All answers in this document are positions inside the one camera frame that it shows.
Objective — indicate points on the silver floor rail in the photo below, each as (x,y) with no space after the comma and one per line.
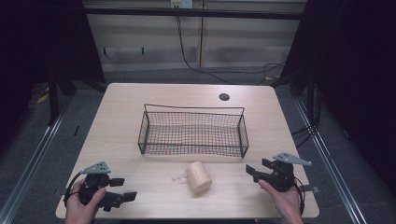
(330,161)
(29,165)

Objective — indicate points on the small black floor stick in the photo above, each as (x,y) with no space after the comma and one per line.
(76,130)

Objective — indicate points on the person's left hand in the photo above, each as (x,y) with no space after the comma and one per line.
(79,209)

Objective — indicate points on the black curtain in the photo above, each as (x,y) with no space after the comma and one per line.
(355,77)
(37,46)

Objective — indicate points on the light wooden cylinder block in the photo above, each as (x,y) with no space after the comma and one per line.
(199,178)

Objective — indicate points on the black metal stand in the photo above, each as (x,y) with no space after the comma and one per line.
(53,99)

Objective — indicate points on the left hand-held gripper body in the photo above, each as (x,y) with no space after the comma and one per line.
(93,184)

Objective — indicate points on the black horizontal frame bar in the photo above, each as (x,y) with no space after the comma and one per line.
(186,13)

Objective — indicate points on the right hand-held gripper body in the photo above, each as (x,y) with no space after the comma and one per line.
(281,175)

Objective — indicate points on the white wall power outlet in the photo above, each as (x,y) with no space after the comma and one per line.
(181,3)

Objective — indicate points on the yellow floor tape piece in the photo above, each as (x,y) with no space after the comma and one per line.
(42,98)

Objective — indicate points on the person's right hand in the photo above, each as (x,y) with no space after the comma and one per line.
(284,203)

